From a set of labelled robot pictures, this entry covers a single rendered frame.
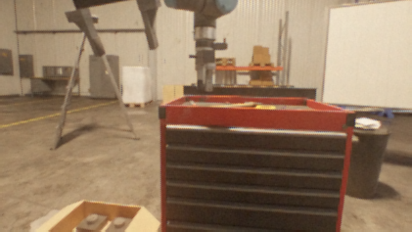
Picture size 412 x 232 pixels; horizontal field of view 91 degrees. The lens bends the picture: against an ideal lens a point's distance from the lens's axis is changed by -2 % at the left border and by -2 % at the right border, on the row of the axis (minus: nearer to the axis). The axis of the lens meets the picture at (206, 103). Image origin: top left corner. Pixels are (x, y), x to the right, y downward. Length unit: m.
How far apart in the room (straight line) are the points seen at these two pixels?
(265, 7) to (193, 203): 8.78
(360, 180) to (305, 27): 7.70
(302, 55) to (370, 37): 6.27
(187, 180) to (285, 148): 0.40
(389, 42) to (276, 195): 2.56
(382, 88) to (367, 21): 0.80
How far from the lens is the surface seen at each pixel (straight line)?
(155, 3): 0.45
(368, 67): 3.10
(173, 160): 0.86
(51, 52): 11.99
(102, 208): 1.63
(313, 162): 0.88
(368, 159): 2.29
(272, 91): 3.91
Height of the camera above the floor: 1.06
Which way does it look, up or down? 7 degrees down
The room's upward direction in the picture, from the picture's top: 1 degrees clockwise
